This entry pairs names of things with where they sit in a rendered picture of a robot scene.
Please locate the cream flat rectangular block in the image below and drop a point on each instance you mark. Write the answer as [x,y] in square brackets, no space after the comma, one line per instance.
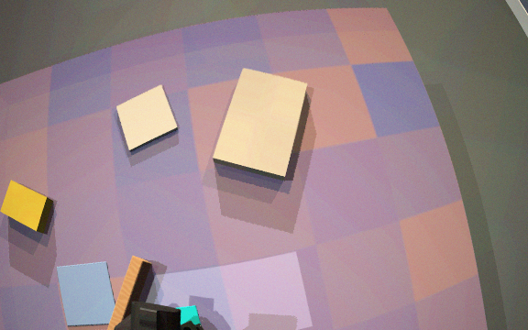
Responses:
[261,124]

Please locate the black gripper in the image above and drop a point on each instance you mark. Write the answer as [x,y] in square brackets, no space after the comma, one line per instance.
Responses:
[125,324]

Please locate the yellow cube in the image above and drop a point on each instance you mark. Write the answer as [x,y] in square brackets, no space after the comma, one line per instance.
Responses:
[26,206]

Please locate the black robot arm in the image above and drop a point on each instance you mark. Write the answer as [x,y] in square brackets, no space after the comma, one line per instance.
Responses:
[149,316]

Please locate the cream flat square tile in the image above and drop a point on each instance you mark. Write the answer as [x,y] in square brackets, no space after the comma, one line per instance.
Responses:
[146,117]

